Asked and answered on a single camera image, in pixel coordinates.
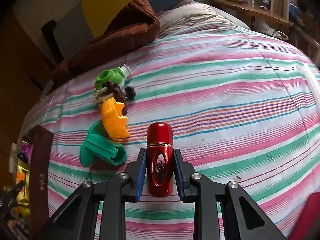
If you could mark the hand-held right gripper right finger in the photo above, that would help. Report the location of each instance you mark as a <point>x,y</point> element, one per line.
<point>178,177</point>

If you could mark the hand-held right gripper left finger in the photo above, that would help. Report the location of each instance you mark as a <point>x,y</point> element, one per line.
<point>140,177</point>

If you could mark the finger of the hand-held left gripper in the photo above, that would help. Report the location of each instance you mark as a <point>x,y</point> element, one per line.
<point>15,191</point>

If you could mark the orange cube toy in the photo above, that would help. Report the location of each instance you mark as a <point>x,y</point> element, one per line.
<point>20,177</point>

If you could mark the gold tin box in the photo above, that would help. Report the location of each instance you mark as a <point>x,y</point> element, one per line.
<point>40,167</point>

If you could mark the red metallic bottle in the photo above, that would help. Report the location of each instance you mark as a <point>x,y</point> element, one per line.
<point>160,142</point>

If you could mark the magenta plastic toy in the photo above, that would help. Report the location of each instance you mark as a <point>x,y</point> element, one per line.
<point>26,150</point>

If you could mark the green funnel shaped toy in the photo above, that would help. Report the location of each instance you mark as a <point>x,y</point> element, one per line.
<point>100,145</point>

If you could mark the orange plastic toy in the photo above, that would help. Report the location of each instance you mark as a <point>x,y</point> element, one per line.
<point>115,120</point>

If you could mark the brown studded toy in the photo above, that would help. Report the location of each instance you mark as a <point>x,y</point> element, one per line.
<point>117,92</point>

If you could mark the green white round toy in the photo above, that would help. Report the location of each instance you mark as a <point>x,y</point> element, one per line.
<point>110,76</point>

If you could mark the wooden wardrobe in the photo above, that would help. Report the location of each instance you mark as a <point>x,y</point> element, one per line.
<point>15,67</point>

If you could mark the person's red clothing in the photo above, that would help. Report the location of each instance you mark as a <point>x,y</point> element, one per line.
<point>307,217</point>

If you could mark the brown quilt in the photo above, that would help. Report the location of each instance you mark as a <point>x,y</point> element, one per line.
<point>120,30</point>

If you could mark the beige duvet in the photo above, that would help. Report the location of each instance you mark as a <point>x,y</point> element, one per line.
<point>195,17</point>

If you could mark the grey yellow blue headboard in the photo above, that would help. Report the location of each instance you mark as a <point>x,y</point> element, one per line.
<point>107,0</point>

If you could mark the wooden shelf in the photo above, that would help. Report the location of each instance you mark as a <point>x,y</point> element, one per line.
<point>262,10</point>

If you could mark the blue round object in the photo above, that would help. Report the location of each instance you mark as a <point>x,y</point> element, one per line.
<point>295,8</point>

